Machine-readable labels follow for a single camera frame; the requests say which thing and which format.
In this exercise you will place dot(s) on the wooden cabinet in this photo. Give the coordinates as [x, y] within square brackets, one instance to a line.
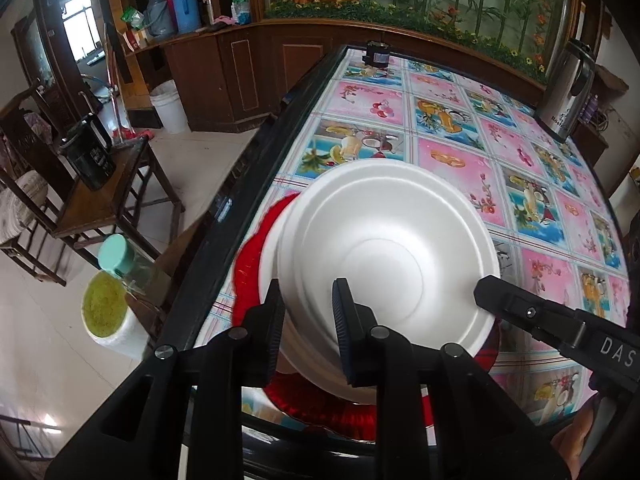
[250, 70]

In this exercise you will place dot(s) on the pink cloth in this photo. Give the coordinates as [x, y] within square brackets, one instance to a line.
[220, 22]

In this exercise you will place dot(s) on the white plastic bucket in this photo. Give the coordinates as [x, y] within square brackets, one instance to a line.
[170, 107]

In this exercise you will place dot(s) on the printed fruit tablecloth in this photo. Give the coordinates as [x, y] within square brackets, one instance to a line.
[450, 160]

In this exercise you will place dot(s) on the small black device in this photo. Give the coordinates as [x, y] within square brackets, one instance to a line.
[376, 55]

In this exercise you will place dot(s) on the white foam tub green top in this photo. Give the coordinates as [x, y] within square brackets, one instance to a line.
[107, 310]

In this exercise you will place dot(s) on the dark brown stool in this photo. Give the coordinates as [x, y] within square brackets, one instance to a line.
[175, 270]

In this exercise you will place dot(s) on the grey-blue thermos flask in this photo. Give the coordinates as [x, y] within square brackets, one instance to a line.
[159, 19]

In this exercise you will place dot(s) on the stainless steel thermos jug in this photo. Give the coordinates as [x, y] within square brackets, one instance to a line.
[565, 95]

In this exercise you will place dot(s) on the small white foam bowl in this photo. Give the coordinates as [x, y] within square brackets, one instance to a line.
[390, 220]

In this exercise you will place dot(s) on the teal lid glass bottle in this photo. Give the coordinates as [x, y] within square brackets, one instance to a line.
[122, 260]

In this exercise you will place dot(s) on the green snack packet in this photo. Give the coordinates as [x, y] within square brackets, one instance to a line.
[132, 19]

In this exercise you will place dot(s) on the black framed table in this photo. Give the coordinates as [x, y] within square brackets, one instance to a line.
[250, 160]

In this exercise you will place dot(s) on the person's right forearm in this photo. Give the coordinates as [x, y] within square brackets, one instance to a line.
[585, 430]

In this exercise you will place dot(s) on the wooden armchair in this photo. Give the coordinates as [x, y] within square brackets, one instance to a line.
[20, 200]

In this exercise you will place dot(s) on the black electric kettle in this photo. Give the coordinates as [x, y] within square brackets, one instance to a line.
[90, 157]

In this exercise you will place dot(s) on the wooden side table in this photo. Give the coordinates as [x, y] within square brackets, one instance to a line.
[100, 205]

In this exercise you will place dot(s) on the blue thermos flask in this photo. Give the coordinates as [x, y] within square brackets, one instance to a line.
[186, 10]

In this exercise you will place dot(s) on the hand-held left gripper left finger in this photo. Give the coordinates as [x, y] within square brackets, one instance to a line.
[275, 332]

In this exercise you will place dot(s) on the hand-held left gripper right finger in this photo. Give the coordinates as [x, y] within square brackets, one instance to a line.
[345, 332]

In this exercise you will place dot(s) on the large red glass plate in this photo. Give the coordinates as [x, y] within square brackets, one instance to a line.
[250, 270]

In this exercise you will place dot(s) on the purple bottles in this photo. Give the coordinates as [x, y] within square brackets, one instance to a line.
[590, 110]

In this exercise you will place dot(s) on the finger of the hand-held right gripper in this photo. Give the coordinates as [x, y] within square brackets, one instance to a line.
[550, 322]

